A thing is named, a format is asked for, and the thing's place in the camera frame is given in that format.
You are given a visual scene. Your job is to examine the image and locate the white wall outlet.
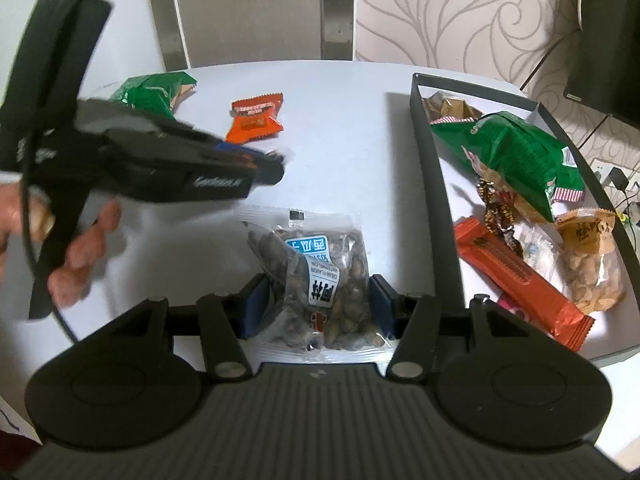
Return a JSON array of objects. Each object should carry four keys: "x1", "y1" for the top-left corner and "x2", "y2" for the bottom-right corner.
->
[{"x1": 590, "y1": 157, "x2": 640, "y2": 198}]

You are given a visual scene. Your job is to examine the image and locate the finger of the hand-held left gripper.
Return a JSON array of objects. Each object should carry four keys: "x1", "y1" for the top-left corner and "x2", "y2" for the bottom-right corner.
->
[{"x1": 210, "y1": 137, "x2": 287, "y2": 188}]

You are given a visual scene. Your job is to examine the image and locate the person's left hand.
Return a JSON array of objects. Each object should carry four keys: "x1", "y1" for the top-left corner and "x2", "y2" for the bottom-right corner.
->
[{"x1": 0, "y1": 180, "x2": 123, "y2": 309}]

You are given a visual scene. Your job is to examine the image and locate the green striped-edge snack packet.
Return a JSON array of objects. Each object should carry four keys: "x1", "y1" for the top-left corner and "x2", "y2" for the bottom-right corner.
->
[
  {"x1": 109, "y1": 71, "x2": 198, "y2": 121},
  {"x1": 430, "y1": 112, "x2": 586, "y2": 223}
]

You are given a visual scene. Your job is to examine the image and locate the black box with white inside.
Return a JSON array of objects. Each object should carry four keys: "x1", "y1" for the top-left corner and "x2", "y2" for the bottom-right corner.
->
[{"x1": 410, "y1": 72, "x2": 640, "y2": 363}]

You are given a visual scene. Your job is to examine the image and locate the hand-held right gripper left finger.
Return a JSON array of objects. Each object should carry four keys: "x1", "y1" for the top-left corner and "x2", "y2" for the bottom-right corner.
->
[{"x1": 125, "y1": 274, "x2": 273, "y2": 381}]

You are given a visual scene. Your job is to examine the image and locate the tan snack packet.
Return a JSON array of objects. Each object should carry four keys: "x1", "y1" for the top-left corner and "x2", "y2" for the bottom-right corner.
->
[{"x1": 424, "y1": 91, "x2": 483, "y2": 123}]

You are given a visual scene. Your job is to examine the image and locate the black wall television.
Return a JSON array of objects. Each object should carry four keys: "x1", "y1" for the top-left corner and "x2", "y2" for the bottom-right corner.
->
[{"x1": 562, "y1": 0, "x2": 640, "y2": 128}]

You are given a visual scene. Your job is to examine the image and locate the tan packet of peanuts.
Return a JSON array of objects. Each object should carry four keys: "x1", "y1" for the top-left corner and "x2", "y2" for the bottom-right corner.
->
[{"x1": 555, "y1": 208, "x2": 626, "y2": 313}]

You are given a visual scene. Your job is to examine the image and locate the clear packet of small candies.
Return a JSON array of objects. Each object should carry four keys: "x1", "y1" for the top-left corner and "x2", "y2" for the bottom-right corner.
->
[{"x1": 497, "y1": 225, "x2": 571, "y2": 321}]

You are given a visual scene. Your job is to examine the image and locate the orange brown snack packet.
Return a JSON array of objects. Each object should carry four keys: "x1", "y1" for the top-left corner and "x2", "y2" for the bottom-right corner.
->
[{"x1": 225, "y1": 92, "x2": 285, "y2": 145}]

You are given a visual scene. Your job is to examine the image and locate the brown twisted candy wrapper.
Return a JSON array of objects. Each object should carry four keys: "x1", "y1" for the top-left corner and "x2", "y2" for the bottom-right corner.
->
[{"x1": 475, "y1": 175, "x2": 523, "y2": 256}]

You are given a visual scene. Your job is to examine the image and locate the clear packet of dark seeds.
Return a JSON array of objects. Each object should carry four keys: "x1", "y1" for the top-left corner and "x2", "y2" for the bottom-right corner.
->
[{"x1": 240, "y1": 205, "x2": 393, "y2": 363}]

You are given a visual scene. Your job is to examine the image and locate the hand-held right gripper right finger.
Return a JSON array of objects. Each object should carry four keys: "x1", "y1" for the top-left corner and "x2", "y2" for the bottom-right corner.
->
[{"x1": 367, "y1": 274, "x2": 506, "y2": 381}]

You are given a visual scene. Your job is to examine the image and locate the grey panel with metal trim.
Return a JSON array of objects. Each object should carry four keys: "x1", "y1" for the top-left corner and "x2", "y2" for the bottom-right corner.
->
[{"x1": 145, "y1": 0, "x2": 358, "y2": 72}]

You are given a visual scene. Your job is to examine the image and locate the long orange snack bar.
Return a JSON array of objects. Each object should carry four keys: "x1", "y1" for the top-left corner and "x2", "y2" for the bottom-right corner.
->
[{"x1": 454, "y1": 216, "x2": 596, "y2": 350}]

